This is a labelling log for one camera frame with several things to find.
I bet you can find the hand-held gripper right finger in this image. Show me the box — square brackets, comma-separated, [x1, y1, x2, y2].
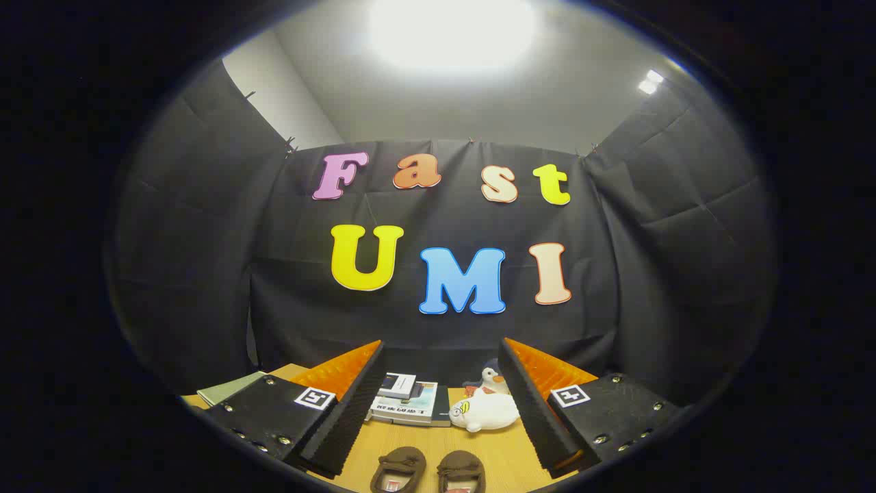
[498, 337, 686, 479]

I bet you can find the large ceiling light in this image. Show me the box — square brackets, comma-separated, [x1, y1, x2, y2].
[368, 0, 539, 73]

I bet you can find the green fabric storage box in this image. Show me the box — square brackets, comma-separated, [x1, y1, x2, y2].
[196, 371, 268, 407]

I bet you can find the teal-cover book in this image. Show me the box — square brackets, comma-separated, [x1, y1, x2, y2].
[381, 381, 439, 420]

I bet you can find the small blue-cover book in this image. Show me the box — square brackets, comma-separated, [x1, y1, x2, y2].
[378, 373, 417, 401]

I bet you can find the black-cover book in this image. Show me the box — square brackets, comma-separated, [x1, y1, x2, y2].
[431, 387, 453, 428]

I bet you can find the white seal plush toy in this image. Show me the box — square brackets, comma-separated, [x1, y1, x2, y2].
[450, 390, 521, 433]

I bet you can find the brown fuzzy shoe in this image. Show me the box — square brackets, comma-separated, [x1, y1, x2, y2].
[437, 450, 487, 493]
[370, 446, 427, 493]

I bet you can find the white-cover book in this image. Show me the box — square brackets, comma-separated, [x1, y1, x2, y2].
[366, 396, 406, 422]

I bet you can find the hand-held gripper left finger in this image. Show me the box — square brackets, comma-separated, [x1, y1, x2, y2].
[204, 340, 386, 479]

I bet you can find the penguin plush toy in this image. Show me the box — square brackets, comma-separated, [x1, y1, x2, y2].
[463, 358, 511, 396]

